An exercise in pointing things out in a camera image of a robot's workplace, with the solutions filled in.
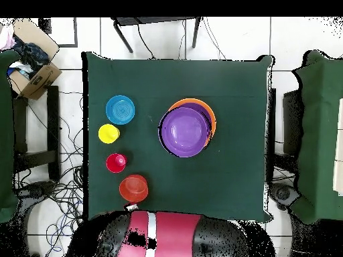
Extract large orange plastic bowl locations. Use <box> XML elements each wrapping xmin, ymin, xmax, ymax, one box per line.
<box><xmin>167</xmin><ymin>98</ymin><xmax>217</xmax><ymax>147</ymax></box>

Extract black metal frame table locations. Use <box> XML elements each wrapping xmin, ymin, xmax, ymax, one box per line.
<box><xmin>111</xmin><ymin>16</ymin><xmax>202</xmax><ymax>54</ymax></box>

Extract tangle of floor cables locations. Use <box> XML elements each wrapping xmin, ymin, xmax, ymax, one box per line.
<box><xmin>13</xmin><ymin>88</ymin><xmax>86</xmax><ymax>257</ymax></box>

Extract pile of clothes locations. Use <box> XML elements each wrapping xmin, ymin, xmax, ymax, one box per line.
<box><xmin>0</xmin><ymin>25</ymin><xmax>52</xmax><ymax>80</ymax></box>

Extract green cloth covered table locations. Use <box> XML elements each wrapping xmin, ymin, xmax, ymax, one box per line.
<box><xmin>291</xmin><ymin>50</ymin><xmax>343</xmax><ymax>225</ymax></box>
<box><xmin>0</xmin><ymin>50</ymin><xmax>21</xmax><ymax>224</ymax></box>

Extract yellow plastic cup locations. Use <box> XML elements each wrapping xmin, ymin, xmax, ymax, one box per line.
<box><xmin>98</xmin><ymin>123</ymin><xmax>121</xmax><ymax>145</ymax></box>

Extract cardboard box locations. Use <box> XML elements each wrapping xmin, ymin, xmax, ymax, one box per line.
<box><xmin>7</xmin><ymin>17</ymin><xmax>63</xmax><ymax>100</ymax></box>

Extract small red-orange plastic bowl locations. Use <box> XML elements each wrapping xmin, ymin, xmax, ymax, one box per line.
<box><xmin>119</xmin><ymin>174</ymin><xmax>149</xmax><ymax>203</ymax></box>

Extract blue plastic bowl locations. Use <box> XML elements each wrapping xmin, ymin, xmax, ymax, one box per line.
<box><xmin>105</xmin><ymin>94</ymin><xmax>136</xmax><ymax>126</ymax></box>

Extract grey round floor foot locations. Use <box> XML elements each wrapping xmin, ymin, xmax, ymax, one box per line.
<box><xmin>269</xmin><ymin>183</ymin><xmax>301</xmax><ymax>211</ymax></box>

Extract black floor frame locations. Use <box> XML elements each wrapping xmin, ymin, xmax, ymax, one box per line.
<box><xmin>38</xmin><ymin>17</ymin><xmax>78</xmax><ymax>48</ymax></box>

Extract red plastic cup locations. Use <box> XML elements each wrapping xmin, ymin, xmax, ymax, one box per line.
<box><xmin>106</xmin><ymin>153</ymin><xmax>127</xmax><ymax>174</ymax></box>

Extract black stand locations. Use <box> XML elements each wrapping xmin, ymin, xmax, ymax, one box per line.
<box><xmin>282</xmin><ymin>89</ymin><xmax>305</xmax><ymax>157</ymax></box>

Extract dark green tablecloth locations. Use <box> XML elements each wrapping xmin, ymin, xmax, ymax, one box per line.
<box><xmin>81</xmin><ymin>51</ymin><xmax>275</xmax><ymax>222</ymax></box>

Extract black floor device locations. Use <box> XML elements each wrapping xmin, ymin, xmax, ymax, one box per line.
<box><xmin>15</xmin><ymin>180</ymin><xmax>58</xmax><ymax>200</ymax></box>

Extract white panel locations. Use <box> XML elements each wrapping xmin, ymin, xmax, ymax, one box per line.
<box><xmin>332</xmin><ymin>98</ymin><xmax>343</xmax><ymax>197</ymax></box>

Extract purple plastic bowl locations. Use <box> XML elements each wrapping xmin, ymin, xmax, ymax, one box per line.
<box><xmin>158</xmin><ymin>106</ymin><xmax>212</xmax><ymax>159</ymax></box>
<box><xmin>182</xmin><ymin>102</ymin><xmax>214</xmax><ymax>126</ymax></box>

